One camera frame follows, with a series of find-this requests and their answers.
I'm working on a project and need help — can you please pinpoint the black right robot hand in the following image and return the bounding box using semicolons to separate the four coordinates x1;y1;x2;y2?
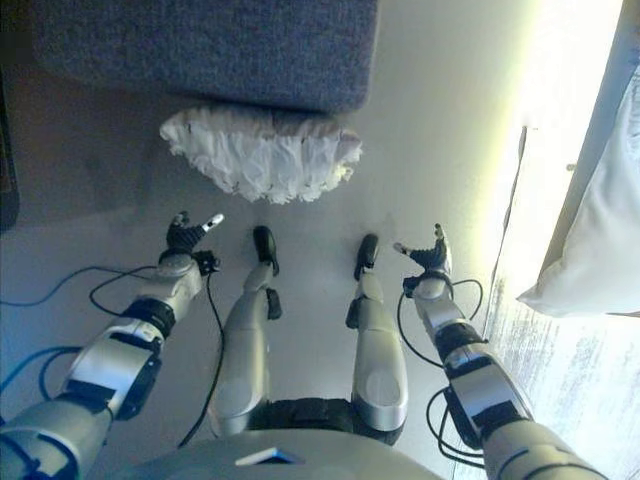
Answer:
393;223;454;275

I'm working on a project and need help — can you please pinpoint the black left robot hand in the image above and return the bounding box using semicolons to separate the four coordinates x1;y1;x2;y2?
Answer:
166;211;225;259

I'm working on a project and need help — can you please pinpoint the white fringed cushion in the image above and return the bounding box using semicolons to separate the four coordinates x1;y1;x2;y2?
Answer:
158;102;365;205

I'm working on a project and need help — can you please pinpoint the grey fabric armchair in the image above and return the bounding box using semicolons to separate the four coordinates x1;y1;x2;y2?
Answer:
29;0;377;116

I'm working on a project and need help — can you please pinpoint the glossy brown panel wardrobe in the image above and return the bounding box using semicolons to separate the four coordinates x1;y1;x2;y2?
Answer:
0;74;21;232

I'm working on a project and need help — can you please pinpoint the pale grey rug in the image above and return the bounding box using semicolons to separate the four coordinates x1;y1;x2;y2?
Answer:
481;124;640;480

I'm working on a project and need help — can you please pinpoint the silver robot torso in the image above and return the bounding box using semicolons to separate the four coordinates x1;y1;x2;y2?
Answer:
119;397;482;480

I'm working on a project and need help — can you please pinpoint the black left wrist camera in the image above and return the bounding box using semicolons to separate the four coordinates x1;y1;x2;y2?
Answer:
192;249;222;275

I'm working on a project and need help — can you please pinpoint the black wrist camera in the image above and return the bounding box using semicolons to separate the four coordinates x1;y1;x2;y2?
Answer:
192;249;222;275
402;274;427;299

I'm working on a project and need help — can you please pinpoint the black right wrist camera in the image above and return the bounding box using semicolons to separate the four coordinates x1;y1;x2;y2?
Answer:
402;274;427;299

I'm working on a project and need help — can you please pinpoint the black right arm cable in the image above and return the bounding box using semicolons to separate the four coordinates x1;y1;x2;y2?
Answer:
396;278;484;470

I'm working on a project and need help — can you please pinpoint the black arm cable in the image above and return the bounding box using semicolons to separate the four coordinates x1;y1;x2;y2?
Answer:
396;278;484;470
89;263;226;449

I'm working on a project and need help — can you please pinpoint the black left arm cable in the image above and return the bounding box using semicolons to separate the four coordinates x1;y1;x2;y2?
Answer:
89;263;226;449

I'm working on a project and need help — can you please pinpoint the blue cable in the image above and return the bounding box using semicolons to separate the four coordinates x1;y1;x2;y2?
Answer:
0;268;104;401

